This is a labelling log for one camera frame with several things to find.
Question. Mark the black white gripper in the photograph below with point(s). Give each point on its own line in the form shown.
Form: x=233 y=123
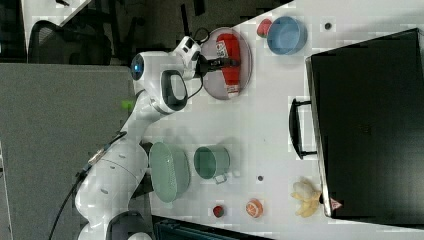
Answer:
x=204 y=66

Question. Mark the red ketchup bottle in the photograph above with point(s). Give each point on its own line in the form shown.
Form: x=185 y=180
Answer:
x=227 y=46

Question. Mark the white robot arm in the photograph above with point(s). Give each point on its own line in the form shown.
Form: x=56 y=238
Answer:
x=109 y=180

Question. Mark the grey round plate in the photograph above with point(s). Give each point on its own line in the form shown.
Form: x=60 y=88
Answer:
x=214 y=82

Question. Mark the strawberry toy near bowl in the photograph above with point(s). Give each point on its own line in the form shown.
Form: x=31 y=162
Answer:
x=263 y=28

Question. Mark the blue bowl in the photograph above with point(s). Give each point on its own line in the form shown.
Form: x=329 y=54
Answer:
x=286 y=36

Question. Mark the green object at edge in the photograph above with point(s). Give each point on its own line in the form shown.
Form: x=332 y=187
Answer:
x=127 y=104

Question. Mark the green metal cup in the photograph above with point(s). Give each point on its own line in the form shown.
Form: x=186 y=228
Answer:
x=212 y=162

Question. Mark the green perforated basket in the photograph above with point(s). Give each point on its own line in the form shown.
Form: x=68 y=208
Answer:
x=170 y=173

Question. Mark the small red strawberry toy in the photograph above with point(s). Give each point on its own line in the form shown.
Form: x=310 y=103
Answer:
x=218 y=211

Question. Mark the orange slice toy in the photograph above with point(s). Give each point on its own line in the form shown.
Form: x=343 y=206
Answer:
x=254 y=208

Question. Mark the black toaster oven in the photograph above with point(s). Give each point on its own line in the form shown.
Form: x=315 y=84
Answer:
x=367 y=103

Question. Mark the peeled banana toy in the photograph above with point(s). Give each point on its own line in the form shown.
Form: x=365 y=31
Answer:
x=308 y=197

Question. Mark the black office chair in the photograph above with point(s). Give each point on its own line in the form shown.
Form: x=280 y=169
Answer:
x=69 y=45

